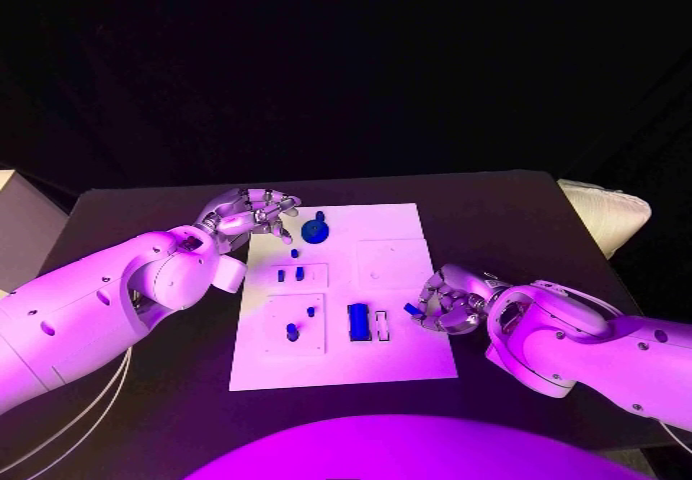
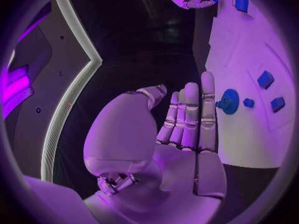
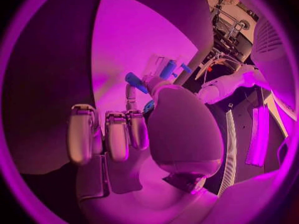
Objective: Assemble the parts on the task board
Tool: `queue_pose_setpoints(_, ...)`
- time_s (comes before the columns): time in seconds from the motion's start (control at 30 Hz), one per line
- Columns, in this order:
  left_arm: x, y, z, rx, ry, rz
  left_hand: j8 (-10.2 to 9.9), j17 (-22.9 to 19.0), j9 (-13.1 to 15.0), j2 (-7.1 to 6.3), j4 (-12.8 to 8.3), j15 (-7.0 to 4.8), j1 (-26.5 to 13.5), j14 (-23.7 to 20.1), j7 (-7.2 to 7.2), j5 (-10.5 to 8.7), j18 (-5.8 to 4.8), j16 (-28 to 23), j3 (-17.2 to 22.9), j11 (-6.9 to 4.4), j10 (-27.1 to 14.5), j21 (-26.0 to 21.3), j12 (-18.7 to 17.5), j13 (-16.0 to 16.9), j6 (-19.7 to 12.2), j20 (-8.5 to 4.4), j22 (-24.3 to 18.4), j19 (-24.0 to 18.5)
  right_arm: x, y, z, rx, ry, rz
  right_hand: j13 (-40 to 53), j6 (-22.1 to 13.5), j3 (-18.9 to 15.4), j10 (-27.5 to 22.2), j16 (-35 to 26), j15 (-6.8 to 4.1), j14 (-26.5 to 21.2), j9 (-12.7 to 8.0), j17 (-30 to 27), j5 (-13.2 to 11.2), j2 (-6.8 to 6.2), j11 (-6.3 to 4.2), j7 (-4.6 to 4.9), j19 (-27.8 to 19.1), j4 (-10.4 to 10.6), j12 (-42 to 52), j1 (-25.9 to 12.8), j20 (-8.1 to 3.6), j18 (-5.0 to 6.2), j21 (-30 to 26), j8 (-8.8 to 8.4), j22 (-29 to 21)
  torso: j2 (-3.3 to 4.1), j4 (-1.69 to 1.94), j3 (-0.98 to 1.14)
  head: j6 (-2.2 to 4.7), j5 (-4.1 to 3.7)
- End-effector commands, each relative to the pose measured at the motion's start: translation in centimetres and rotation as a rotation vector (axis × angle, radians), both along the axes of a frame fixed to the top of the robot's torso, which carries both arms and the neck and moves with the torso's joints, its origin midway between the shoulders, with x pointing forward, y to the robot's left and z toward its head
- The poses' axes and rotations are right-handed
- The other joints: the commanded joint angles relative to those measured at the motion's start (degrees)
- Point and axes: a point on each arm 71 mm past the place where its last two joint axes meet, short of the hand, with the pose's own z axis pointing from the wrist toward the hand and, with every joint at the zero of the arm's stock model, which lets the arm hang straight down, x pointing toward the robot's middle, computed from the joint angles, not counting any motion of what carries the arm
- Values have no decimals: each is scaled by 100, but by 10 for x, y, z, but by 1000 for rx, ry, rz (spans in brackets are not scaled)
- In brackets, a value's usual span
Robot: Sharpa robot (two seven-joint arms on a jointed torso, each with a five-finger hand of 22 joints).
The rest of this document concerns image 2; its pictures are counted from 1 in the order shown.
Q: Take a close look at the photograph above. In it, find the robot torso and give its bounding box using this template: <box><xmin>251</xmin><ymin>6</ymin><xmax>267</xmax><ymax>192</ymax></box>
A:
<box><xmin>3</xmin><ymin>0</ymin><xmax>104</xmax><ymax>184</ymax></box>

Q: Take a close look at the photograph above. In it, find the glowing light bar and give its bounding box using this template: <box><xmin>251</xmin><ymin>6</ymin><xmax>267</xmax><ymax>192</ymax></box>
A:
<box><xmin>1</xmin><ymin>64</ymin><xmax>36</xmax><ymax>120</ymax></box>

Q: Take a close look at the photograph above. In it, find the blue gear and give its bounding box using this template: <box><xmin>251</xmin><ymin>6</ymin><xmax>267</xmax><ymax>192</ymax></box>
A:
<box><xmin>215</xmin><ymin>88</ymin><xmax>241</xmax><ymax>115</ymax></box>

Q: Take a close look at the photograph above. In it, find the long blue block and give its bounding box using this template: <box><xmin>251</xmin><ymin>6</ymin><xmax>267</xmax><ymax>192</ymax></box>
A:
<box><xmin>234</xmin><ymin>0</ymin><xmax>250</xmax><ymax>13</ymax></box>

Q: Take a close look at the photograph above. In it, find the small blue peg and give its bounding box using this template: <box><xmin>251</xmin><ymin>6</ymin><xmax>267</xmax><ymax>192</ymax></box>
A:
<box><xmin>242</xmin><ymin>98</ymin><xmax>256</xmax><ymax>108</ymax></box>

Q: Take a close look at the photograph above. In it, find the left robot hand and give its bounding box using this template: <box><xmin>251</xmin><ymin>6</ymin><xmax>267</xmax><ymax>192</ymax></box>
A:
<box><xmin>83</xmin><ymin>71</ymin><xmax>228</xmax><ymax>224</ymax></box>

